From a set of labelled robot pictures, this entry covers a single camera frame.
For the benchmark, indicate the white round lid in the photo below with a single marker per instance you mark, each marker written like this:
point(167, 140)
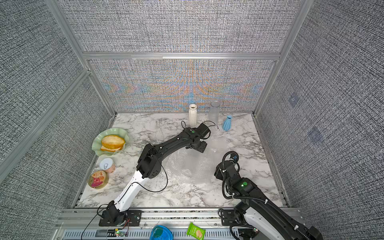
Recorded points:
point(107, 165)

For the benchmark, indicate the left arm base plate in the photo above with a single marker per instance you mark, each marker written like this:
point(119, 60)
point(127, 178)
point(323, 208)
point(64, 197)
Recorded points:
point(132, 217)

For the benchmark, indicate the green snack packet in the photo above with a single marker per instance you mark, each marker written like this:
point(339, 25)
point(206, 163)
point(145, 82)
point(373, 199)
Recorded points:
point(196, 232)

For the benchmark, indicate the blue ribbed glass vase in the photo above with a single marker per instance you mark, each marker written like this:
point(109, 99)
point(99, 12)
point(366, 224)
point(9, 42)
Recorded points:
point(227, 124)

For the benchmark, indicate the green scalloped glass plate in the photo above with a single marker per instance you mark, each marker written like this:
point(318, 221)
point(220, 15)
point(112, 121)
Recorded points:
point(96, 145)

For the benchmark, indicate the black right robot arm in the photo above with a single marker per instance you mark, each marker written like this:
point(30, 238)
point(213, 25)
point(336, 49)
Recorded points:
point(255, 209)

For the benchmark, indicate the aluminium front rail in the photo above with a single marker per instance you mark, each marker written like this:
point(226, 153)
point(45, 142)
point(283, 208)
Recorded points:
point(83, 224)

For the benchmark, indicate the bread roll sandwich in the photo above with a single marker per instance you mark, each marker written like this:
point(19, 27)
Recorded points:
point(112, 143)

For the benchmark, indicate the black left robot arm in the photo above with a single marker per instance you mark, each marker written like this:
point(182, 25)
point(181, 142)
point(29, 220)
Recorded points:
point(148, 167)

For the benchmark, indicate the white ribbed ceramic vase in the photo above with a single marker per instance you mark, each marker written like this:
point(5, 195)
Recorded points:
point(193, 115)

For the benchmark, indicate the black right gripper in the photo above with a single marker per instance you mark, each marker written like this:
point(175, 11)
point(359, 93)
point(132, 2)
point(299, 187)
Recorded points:
point(218, 173)

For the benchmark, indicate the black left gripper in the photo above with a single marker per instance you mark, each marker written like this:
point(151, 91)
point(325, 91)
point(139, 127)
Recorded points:
point(203, 148)

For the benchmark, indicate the round food cup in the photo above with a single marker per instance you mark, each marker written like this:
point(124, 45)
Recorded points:
point(98, 179)

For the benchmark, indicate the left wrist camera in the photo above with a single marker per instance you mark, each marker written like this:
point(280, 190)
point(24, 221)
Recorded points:
point(204, 131)

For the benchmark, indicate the blue plastic container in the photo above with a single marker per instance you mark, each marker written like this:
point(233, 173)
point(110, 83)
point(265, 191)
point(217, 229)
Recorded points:
point(161, 233)

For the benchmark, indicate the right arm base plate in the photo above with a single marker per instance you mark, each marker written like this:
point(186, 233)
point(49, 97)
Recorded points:
point(229, 216)

